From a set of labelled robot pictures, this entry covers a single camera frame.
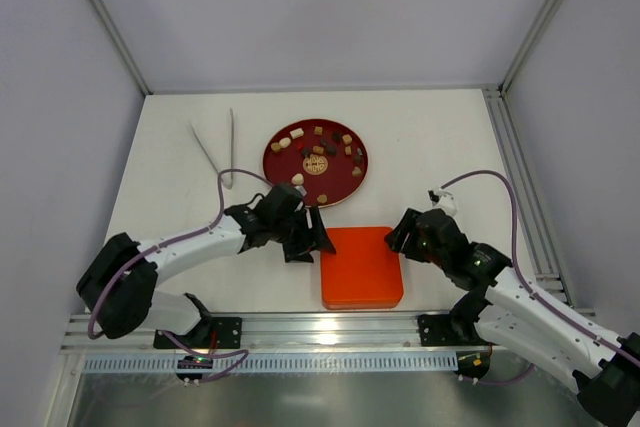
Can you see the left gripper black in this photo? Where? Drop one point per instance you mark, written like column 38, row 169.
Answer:
column 304, row 233

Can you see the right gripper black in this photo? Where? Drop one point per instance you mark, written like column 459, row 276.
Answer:
column 407, row 238

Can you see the orange box lid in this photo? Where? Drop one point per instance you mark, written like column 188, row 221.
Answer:
column 363, row 273

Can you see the metal tweezers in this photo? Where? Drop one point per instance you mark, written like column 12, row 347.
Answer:
column 216, row 141

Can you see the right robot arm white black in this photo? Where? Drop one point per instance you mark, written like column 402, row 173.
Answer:
column 501, row 306

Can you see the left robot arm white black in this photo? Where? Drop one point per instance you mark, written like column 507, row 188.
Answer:
column 120, row 286

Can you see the white heart chocolate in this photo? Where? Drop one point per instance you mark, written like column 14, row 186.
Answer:
column 297, row 179

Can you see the white rectangular chocolate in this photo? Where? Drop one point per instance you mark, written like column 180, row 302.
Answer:
column 297, row 133

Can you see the round dark red tray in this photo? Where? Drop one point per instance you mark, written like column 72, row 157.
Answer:
column 326, row 161

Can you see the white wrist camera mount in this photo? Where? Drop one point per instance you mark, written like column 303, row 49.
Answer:
column 443, row 200

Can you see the aluminium front rail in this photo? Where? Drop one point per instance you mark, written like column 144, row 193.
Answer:
column 264, row 331

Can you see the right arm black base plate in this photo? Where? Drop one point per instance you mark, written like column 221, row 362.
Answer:
column 447, row 330

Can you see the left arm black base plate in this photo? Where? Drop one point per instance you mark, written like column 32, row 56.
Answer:
column 225, row 332

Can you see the slotted cable duct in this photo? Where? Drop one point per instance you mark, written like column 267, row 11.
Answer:
column 277, row 363

